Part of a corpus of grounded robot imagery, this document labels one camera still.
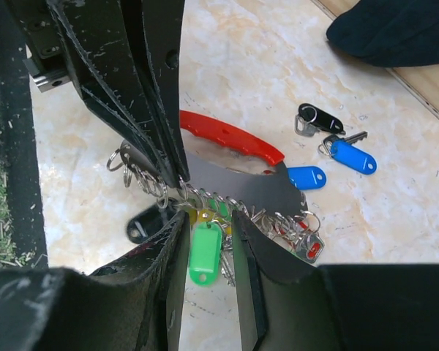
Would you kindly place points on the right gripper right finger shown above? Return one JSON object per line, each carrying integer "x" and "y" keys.
{"x": 287, "y": 304}

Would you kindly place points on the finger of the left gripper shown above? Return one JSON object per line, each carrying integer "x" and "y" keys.
{"x": 102, "y": 69}
{"x": 154, "y": 35}

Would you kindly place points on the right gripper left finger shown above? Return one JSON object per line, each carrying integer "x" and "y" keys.
{"x": 132, "y": 303}

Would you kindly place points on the blue tag key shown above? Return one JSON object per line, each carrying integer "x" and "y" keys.
{"x": 307, "y": 177}
{"x": 342, "y": 150}

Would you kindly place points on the black key tag on organizer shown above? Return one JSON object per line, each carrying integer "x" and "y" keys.
{"x": 149, "y": 222}

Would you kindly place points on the green key tag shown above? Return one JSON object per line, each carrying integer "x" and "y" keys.
{"x": 205, "y": 253}

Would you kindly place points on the dark navy tank top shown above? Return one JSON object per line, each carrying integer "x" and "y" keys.
{"x": 389, "y": 34}

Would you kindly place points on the wooden clothes rack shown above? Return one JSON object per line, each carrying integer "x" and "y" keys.
{"x": 422, "y": 82}

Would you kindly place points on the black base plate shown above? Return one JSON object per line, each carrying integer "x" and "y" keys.
{"x": 22, "y": 235}

